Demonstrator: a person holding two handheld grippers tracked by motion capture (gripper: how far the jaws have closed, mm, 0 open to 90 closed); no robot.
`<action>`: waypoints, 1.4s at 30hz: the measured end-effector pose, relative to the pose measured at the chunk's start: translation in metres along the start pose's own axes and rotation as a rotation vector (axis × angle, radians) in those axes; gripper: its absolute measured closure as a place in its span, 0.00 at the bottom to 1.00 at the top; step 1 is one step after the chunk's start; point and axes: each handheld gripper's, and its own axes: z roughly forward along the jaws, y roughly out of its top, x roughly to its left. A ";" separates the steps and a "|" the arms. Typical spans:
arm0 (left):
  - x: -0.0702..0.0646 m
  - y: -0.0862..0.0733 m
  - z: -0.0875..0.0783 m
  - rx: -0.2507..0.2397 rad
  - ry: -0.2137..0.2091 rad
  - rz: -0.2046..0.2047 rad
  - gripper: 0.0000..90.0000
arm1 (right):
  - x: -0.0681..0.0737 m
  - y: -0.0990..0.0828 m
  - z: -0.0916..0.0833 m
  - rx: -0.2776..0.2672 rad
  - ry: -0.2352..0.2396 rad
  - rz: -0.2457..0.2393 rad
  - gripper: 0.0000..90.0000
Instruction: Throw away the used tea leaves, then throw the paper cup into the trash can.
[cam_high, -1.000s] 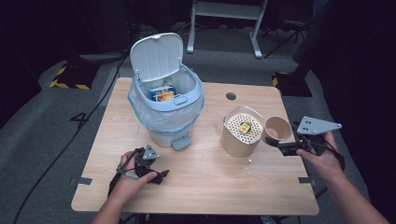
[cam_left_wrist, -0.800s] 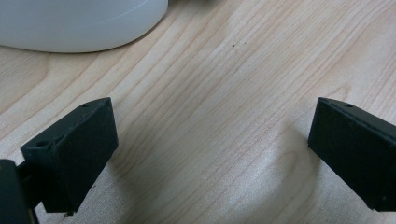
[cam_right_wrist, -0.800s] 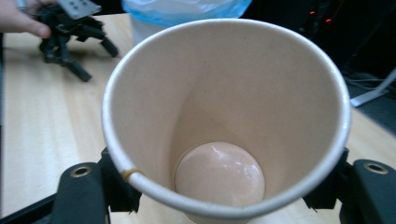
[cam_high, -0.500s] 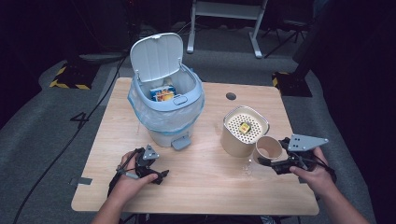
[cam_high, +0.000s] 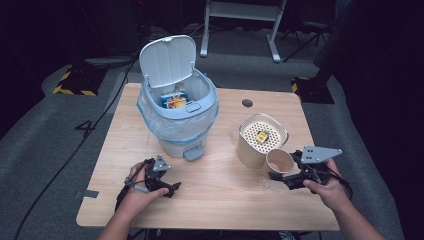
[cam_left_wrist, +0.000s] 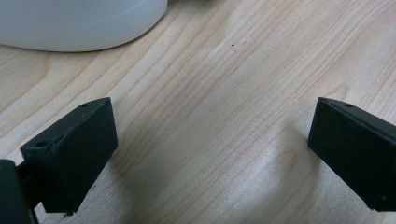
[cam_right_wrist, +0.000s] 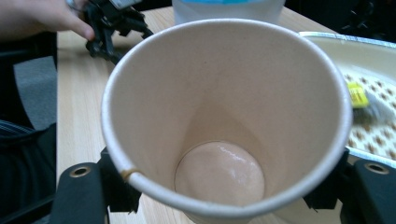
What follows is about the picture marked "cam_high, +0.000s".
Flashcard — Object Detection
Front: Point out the colourful cardboard box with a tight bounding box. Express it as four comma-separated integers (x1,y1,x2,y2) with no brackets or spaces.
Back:
160,91,190,110

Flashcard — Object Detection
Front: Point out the black base with yellow stripes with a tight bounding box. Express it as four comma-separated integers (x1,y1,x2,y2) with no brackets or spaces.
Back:
52,65,108,98
290,76,335,105

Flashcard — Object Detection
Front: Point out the beige container with perforated strainer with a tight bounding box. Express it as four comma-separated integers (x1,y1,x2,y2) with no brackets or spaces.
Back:
235,112,290,170

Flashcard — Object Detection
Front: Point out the brown paper cup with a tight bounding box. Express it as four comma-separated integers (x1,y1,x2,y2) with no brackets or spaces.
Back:
264,148,296,177

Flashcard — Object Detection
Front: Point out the white metal table frame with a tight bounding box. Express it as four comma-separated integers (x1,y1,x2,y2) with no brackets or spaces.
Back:
199,0,288,64

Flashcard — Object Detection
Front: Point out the white and blue pedal bin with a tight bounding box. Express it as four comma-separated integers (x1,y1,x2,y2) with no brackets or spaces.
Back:
136,34,220,163

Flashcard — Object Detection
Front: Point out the grey tape strip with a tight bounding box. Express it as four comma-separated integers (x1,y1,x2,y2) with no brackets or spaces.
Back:
74,189,100,200

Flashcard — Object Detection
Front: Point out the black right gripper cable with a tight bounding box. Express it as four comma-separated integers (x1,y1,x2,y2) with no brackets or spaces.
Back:
308,164,354,201

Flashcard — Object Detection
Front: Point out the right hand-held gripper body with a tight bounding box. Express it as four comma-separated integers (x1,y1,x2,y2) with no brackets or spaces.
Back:
289,145,344,192

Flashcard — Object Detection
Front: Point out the clear blue bin liner bag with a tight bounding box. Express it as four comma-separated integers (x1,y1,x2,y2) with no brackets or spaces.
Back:
136,78,221,146

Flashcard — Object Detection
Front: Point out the person's left hand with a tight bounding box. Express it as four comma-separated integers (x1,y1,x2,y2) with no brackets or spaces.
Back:
116,162,170,223

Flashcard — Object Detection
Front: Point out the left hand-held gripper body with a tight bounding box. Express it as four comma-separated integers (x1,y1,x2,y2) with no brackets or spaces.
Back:
131,154,172,193

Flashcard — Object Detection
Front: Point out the yellow tea bag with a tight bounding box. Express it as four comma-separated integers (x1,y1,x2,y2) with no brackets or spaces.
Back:
255,130,270,145

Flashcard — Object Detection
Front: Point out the black floor cable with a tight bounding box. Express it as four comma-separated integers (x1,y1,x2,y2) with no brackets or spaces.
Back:
12,49,143,240

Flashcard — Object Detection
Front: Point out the person's right hand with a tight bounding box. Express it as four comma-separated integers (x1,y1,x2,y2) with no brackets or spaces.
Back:
302,158,352,214

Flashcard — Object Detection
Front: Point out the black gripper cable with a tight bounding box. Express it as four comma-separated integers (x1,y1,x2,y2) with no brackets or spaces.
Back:
308,164,354,201
114,158,156,213

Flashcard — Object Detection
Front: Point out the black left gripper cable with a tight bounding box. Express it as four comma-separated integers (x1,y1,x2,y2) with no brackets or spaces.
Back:
114,158,156,213

